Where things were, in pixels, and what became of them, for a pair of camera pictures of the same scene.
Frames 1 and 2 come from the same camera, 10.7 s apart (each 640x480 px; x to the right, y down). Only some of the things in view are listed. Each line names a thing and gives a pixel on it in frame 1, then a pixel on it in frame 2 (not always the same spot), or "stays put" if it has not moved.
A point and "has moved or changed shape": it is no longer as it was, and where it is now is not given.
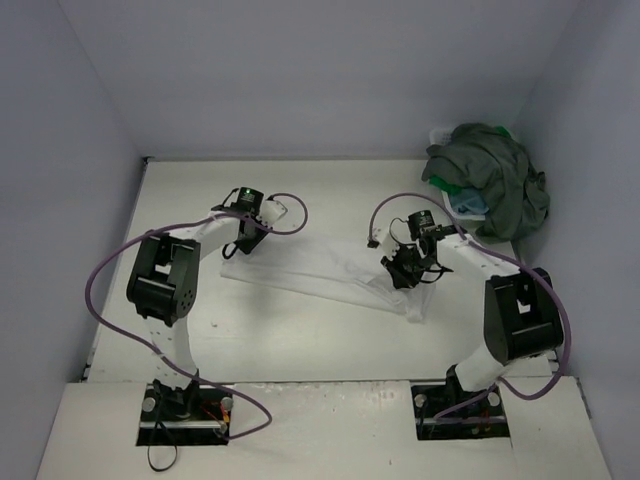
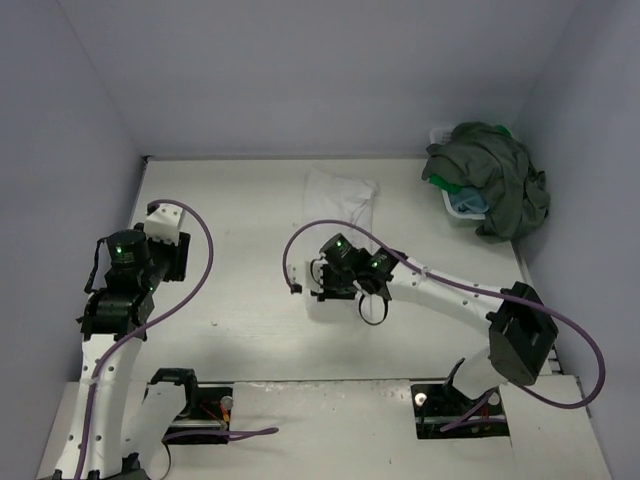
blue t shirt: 468,202 stays put
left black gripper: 248,240 -> 176,257
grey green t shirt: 482,156 stays put
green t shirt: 453,187 stays put
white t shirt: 333,268 has moved or changed shape
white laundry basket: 440,135 stays put
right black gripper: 405,265 -> 325,288
